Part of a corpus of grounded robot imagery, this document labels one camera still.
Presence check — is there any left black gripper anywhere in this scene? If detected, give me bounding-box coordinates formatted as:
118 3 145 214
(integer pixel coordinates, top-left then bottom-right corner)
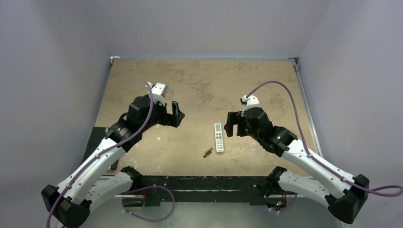
140 97 183 132

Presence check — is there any white remote control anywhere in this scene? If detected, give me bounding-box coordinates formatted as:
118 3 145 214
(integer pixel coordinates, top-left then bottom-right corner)
214 123 224 153

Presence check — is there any green AAA battery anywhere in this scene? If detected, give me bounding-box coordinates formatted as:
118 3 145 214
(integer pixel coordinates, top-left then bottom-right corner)
203 151 211 158

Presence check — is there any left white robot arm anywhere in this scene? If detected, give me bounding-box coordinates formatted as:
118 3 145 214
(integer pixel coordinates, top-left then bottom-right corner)
41 95 185 228

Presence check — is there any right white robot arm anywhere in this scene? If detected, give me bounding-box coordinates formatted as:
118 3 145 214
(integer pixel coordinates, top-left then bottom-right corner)
224 107 370 224

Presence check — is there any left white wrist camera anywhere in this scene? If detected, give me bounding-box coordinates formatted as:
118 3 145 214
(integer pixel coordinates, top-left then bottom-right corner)
147 82 169 106

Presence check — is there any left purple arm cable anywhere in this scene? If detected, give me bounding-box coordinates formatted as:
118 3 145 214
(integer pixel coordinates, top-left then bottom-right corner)
46 82 155 228

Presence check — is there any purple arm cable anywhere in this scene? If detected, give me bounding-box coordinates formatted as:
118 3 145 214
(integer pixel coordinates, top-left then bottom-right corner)
46 82 155 228
245 80 403 198

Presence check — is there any aluminium frame rail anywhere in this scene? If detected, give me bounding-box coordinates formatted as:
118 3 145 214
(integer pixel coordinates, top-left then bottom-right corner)
288 57 323 157

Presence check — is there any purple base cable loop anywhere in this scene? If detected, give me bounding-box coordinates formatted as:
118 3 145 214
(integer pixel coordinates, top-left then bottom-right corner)
121 185 176 223

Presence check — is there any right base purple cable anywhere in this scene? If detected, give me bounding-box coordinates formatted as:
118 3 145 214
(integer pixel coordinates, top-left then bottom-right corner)
268 193 298 215

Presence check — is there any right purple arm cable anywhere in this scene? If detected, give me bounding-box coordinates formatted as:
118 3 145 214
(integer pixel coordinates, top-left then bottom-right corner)
245 80 403 198

